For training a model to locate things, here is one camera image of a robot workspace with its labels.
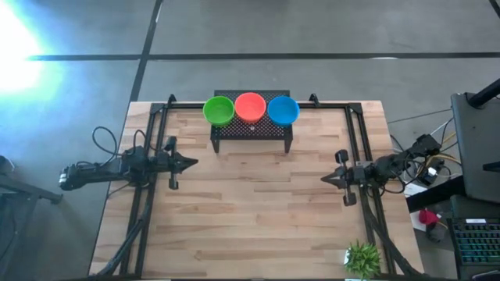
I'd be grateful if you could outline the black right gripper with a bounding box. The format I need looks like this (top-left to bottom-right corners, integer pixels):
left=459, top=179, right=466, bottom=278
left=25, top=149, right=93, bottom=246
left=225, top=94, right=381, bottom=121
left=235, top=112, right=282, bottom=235
left=320, top=149, right=370, bottom=207

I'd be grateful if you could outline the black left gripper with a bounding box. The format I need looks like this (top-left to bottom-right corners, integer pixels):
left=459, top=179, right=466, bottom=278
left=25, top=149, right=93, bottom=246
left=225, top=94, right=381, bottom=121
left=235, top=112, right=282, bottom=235
left=154, top=136, right=199, bottom=191

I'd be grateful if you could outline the black perforated metal rack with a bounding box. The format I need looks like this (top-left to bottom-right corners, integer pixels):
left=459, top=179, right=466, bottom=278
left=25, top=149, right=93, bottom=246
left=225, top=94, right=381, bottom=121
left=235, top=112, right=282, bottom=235
left=209, top=89, right=294, bottom=155

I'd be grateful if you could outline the white paper sheet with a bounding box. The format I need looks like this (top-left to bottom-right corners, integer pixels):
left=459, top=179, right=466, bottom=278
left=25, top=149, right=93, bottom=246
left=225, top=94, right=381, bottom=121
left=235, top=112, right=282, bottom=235
left=403, top=181, right=429, bottom=197

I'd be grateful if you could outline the small green potted plant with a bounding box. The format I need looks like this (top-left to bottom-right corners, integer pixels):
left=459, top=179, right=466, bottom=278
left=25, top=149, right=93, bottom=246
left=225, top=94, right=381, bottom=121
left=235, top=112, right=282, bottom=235
left=343, top=240, right=383, bottom=281

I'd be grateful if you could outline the small red object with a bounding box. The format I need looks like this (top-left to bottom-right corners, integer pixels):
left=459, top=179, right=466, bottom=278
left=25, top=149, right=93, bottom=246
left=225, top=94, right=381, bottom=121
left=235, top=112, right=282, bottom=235
left=418, top=208, right=441, bottom=226

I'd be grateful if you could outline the black desk edge bar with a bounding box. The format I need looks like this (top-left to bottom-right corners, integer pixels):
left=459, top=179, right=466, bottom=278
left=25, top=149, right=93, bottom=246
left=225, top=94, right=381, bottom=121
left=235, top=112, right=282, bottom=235
left=405, top=175, right=468, bottom=212

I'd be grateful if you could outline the dark grey case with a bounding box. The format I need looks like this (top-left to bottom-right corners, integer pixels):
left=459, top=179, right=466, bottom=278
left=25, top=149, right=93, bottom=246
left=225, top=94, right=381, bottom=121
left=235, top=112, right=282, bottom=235
left=448, top=194, right=500, bottom=220

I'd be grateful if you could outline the grey laptop lid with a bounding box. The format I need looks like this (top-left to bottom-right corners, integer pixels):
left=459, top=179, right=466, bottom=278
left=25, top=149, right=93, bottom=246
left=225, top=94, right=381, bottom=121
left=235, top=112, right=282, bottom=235
left=451, top=91, right=500, bottom=204

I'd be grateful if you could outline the black backlit keyboard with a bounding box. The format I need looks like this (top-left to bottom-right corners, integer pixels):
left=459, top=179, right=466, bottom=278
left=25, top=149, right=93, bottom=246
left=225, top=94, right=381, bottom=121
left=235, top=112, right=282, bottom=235
left=448, top=218, right=500, bottom=267

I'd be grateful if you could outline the black metal stand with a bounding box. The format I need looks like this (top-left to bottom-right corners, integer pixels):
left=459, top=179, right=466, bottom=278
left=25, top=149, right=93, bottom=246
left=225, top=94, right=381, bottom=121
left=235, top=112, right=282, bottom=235
left=0, top=155, right=64, bottom=281

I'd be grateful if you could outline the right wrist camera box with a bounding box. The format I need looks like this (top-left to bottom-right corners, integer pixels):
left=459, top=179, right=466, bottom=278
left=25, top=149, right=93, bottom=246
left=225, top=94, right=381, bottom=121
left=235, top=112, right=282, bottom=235
left=352, top=165, right=369, bottom=183

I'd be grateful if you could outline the black aluminium rig frame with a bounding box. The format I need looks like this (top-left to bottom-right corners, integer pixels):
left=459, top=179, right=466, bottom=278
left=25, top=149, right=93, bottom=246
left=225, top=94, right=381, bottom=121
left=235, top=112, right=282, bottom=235
left=91, top=93, right=425, bottom=279

